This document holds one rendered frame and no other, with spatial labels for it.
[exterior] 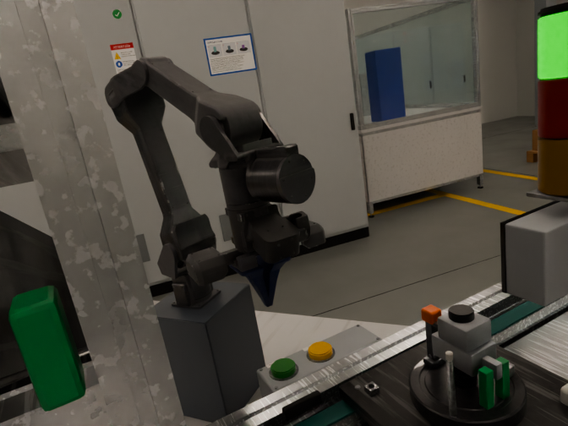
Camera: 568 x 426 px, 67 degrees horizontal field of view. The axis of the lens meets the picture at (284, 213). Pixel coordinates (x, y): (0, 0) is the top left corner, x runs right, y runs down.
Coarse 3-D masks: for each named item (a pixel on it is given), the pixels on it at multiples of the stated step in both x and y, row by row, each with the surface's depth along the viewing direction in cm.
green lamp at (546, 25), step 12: (564, 12) 34; (540, 24) 36; (552, 24) 34; (564, 24) 34; (540, 36) 36; (552, 36) 35; (564, 36) 34; (540, 48) 36; (552, 48) 35; (564, 48) 34; (540, 60) 36; (552, 60) 35; (564, 60) 34; (540, 72) 37; (552, 72) 35; (564, 72) 35
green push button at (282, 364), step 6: (276, 360) 70; (282, 360) 70; (288, 360) 70; (270, 366) 69; (276, 366) 69; (282, 366) 68; (288, 366) 68; (294, 366) 68; (276, 372) 67; (282, 372) 67; (288, 372) 67; (294, 372) 68; (282, 378) 67
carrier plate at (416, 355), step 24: (408, 360) 65; (360, 384) 62; (384, 384) 61; (408, 384) 60; (528, 384) 57; (552, 384) 56; (360, 408) 58; (384, 408) 57; (408, 408) 56; (528, 408) 53; (552, 408) 52
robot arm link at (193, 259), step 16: (240, 208) 55; (256, 208) 55; (240, 224) 55; (240, 240) 56; (320, 240) 60; (192, 256) 56; (208, 256) 55; (224, 256) 56; (192, 272) 55; (208, 272) 53; (224, 272) 54
